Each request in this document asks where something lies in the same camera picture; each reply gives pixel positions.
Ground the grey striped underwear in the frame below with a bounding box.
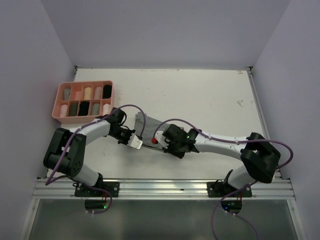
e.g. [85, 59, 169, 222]
[134, 111, 162, 151]

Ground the beige navy-trimmed underwear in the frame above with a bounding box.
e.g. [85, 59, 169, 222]
[83, 87, 92, 100]

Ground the plain grey underwear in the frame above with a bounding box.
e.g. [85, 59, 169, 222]
[63, 88, 71, 101]

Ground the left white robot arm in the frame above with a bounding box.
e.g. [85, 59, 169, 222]
[43, 108, 142, 197]

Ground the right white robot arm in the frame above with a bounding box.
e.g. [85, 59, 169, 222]
[155, 124, 281, 197]

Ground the white rolled cloth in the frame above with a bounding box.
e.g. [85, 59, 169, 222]
[102, 103, 112, 116]

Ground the grey rolled cloth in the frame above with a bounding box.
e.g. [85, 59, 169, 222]
[91, 103, 100, 116]

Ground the black rolled cloth front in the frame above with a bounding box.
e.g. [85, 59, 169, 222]
[78, 101, 90, 116]

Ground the black rolled cloth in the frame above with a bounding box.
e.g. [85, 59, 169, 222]
[78, 101, 90, 116]
[102, 85, 113, 99]

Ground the black rolled cloth back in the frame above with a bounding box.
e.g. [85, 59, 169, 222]
[102, 85, 113, 99]

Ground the beige rolled cloth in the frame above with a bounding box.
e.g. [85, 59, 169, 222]
[93, 86, 103, 100]

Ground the olive rolled cloth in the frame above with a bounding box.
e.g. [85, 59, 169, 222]
[68, 102, 78, 117]

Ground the pink divided storage tray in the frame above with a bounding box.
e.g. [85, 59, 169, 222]
[52, 80, 115, 124]

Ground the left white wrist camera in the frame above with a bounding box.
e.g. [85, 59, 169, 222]
[127, 133, 143, 150]

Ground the red cable connector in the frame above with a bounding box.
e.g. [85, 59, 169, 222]
[151, 137, 158, 145]

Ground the aluminium mounting rail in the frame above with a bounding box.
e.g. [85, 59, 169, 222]
[31, 178, 296, 200]

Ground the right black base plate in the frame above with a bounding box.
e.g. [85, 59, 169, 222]
[206, 179, 253, 198]

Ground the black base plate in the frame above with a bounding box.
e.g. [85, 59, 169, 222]
[206, 179, 253, 198]
[72, 181, 120, 198]

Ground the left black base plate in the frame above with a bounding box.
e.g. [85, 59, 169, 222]
[72, 181, 120, 198]

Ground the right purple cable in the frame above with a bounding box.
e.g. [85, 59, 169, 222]
[152, 118, 294, 240]

